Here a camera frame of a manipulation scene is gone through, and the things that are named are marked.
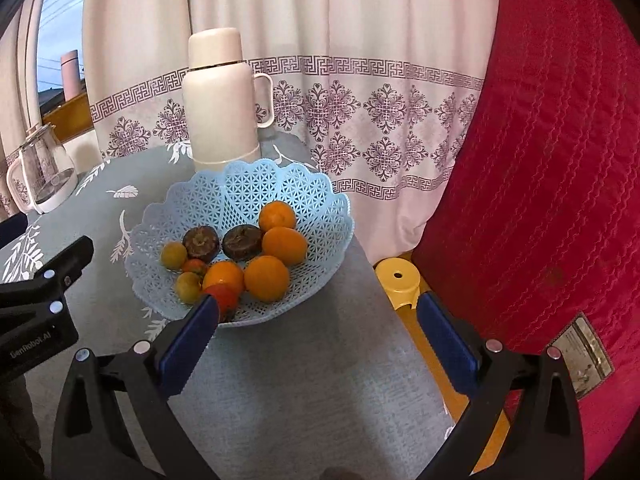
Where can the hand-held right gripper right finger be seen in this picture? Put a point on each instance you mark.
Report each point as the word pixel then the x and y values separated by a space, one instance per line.
pixel 447 347

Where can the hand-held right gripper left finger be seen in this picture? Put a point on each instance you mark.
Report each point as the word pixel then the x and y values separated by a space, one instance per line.
pixel 187 347

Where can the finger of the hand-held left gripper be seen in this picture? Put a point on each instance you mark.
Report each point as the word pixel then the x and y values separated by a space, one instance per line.
pixel 30 290
pixel 12 230

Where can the small green fruit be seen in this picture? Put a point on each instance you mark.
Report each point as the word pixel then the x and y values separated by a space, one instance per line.
pixel 188 288
pixel 173 255

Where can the red cherry tomato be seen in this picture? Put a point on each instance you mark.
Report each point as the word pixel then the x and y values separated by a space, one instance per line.
pixel 194 266
pixel 226 300

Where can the mandarin orange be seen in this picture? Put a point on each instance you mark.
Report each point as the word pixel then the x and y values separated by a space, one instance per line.
pixel 285 246
pixel 222 276
pixel 276 216

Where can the dark brown passion fruit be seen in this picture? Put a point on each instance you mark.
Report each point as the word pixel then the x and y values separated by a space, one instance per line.
pixel 242 242
pixel 201 244

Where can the large orange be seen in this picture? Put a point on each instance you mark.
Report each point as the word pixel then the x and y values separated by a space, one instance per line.
pixel 266 279

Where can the light blue plastic basket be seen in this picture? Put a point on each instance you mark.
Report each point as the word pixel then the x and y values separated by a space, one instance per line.
pixel 235 195

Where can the yellow plastic stool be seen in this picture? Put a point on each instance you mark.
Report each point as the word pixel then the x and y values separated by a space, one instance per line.
pixel 400 287

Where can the grey leaf-print tablecloth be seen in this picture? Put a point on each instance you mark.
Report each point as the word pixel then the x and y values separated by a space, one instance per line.
pixel 300 360

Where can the white patterned curtain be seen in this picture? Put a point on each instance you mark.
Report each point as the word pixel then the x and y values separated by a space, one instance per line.
pixel 350 20
pixel 17 110

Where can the wooden windowsill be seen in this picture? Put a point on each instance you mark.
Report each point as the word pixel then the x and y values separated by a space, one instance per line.
pixel 70 120

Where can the pink bottle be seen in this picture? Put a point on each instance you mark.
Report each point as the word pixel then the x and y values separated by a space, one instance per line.
pixel 71 75

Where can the red quilt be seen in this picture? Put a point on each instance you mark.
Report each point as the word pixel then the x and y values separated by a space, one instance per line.
pixel 550 160

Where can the cream thermos jug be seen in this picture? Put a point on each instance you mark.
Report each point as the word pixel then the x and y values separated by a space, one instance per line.
pixel 220 110

